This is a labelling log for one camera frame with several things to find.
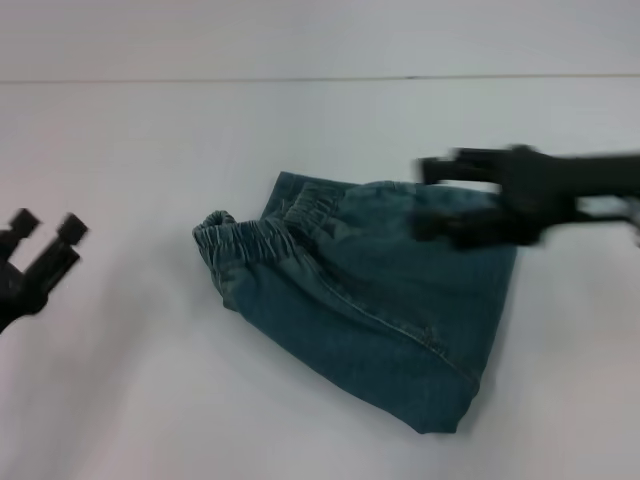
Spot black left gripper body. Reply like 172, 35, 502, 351
0, 257, 57, 335

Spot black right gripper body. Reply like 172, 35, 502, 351
492, 143, 640, 247

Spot blue denim shorts with print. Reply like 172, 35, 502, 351
191, 170, 519, 436

